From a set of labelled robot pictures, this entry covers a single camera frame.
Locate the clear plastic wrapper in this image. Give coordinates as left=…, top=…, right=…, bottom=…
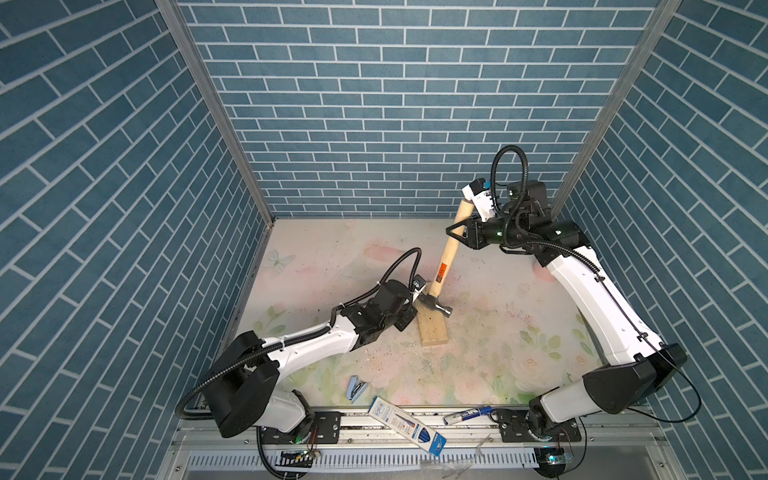
left=431, top=435, right=492, bottom=479

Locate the blue stapler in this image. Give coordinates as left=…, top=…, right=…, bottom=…
left=346, top=375, right=368, bottom=403

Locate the wooden claw hammer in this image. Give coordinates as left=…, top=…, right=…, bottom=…
left=418, top=199, right=474, bottom=318

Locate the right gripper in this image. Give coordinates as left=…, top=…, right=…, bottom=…
left=444, top=216, right=523, bottom=252

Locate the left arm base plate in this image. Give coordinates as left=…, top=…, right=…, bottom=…
left=260, top=411, right=342, bottom=445

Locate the blue white marker pen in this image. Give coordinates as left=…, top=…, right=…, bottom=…
left=443, top=406, right=493, bottom=426

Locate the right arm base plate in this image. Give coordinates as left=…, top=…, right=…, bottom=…
left=489, top=408, right=582, bottom=443

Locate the wooden plank with nails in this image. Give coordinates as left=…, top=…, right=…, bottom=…
left=415, top=300, right=449, bottom=347

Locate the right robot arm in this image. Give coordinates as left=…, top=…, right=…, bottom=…
left=432, top=145, right=687, bottom=436

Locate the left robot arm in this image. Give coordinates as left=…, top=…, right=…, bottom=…
left=174, top=247, right=426, bottom=443

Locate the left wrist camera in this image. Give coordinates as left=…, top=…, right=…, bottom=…
left=410, top=274, right=428, bottom=302

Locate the white blue toothpaste box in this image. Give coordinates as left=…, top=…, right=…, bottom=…
left=368, top=397, right=447, bottom=457

